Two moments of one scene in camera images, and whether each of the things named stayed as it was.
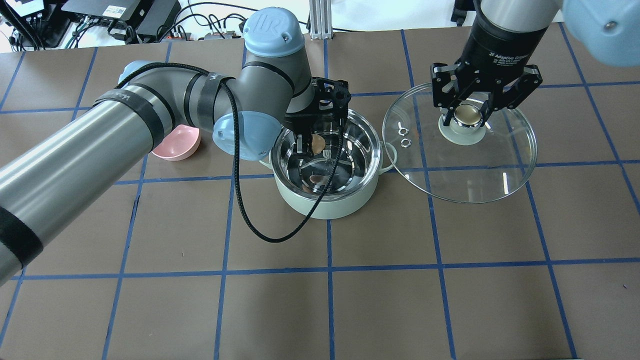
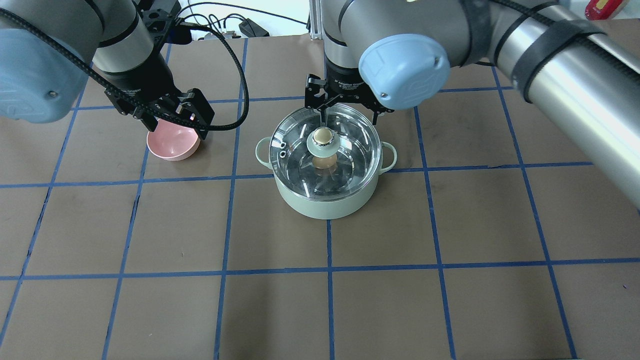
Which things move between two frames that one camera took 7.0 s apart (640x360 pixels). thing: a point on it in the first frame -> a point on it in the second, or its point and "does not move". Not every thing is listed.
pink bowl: x=179 y=144 does not move
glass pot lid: x=464 y=162 -> x=327 y=163
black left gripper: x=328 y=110 -> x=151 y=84
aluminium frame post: x=320 y=19 does not move
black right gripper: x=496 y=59 -> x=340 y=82
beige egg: x=318 y=143 -> x=324 y=162
